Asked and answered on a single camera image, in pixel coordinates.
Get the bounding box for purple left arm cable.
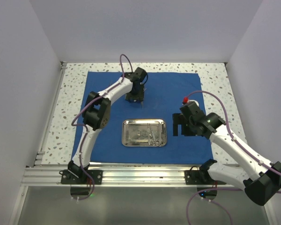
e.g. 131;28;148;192
71;53;134;201

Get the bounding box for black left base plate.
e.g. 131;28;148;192
59;161;103;185

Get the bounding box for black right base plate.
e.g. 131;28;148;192
184;166;226;185

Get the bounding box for steel surgical scissors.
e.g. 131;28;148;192
152;126;165;147

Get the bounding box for steel instrument tray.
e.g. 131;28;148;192
121;119;167;147

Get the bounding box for aluminium front rail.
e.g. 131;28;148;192
21;165;266;188

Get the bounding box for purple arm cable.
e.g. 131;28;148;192
71;53;134;201
186;90;281;225

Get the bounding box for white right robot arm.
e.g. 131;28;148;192
172;101;281;206

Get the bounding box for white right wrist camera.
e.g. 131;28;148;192
182;97;199;106

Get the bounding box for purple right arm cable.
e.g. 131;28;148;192
186;90;281;225

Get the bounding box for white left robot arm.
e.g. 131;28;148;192
67;67;148;184

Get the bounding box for blue cloth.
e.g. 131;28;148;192
71;71;214;165

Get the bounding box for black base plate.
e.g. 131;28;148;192
59;161;103;185
184;166;226;185

